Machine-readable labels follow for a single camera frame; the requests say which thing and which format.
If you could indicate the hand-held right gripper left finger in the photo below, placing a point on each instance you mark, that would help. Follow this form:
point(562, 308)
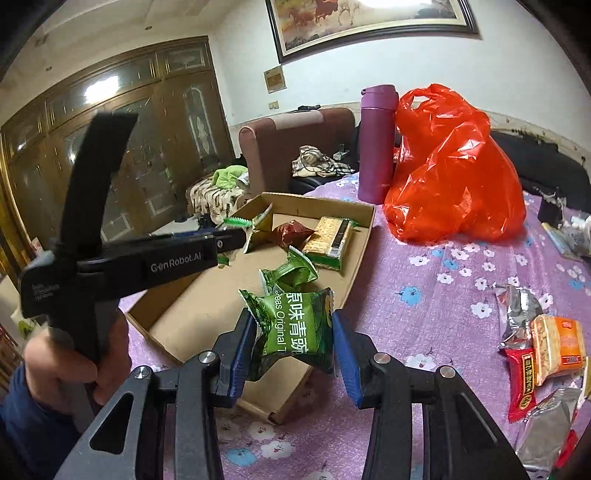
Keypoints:
point(241, 360)

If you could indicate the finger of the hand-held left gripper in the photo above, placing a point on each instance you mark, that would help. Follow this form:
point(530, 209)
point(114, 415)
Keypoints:
point(178, 236)
point(228, 240)

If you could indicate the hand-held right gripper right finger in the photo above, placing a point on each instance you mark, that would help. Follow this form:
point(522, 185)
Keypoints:
point(346, 360)

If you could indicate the green and brown snack packet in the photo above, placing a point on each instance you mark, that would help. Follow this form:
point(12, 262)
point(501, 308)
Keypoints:
point(258, 230)

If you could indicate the green pea snack packet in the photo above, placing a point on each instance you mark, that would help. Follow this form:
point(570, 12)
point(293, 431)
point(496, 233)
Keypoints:
point(291, 272)
point(291, 332)

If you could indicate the cardboard box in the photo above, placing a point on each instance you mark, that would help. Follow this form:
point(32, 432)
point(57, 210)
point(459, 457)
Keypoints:
point(194, 300)

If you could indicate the red snack packet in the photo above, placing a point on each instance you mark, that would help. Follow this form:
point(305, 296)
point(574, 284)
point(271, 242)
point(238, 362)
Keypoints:
point(521, 383)
point(568, 450)

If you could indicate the silver foil snack packet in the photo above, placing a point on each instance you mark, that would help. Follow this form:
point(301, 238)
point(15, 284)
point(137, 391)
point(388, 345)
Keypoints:
point(519, 314)
point(547, 424)

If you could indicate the person's left hand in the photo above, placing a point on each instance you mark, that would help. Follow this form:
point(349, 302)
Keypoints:
point(115, 364)

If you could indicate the patterned blanket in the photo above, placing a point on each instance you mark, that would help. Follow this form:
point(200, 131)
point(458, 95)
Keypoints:
point(207, 198)

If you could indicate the green cloth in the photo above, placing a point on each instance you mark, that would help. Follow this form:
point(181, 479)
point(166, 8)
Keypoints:
point(226, 177)

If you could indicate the maroon snack packet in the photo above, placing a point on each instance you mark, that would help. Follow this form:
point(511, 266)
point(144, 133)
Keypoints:
point(291, 233)

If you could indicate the purple floral tablecloth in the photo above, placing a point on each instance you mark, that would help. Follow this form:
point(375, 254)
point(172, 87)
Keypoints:
point(415, 332)

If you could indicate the wooden wardrobe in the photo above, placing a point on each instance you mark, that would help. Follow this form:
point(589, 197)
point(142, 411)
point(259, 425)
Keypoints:
point(175, 138)

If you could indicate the cracker packet with green trim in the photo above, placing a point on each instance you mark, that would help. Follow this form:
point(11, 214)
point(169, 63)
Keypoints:
point(328, 242)

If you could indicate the brown armchair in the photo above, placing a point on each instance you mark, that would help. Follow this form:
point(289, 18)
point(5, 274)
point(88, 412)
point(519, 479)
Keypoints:
point(277, 147)

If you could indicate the plaid cloth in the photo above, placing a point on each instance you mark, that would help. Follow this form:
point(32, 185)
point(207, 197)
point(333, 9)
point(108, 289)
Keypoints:
point(314, 161)

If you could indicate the small framed certificate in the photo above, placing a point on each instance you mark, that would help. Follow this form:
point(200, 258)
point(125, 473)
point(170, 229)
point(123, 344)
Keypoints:
point(275, 79)

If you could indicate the purple thermos bottle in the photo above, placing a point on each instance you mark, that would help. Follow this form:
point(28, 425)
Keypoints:
point(376, 147)

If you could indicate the orange biscuit packet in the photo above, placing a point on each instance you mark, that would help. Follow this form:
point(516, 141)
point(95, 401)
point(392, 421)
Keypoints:
point(558, 346)

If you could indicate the red plastic bag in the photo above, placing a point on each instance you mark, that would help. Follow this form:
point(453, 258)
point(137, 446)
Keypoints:
point(452, 175)

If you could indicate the small black box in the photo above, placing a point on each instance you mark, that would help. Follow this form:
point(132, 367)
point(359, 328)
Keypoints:
point(550, 211)

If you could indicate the clear plastic packet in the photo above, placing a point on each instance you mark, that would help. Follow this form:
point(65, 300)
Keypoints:
point(570, 240)

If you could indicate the black sofa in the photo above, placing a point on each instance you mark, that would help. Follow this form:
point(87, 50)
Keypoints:
point(540, 161)

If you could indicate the framed wall painting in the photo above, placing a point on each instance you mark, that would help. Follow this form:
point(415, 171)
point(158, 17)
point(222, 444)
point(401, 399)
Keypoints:
point(369, 23)

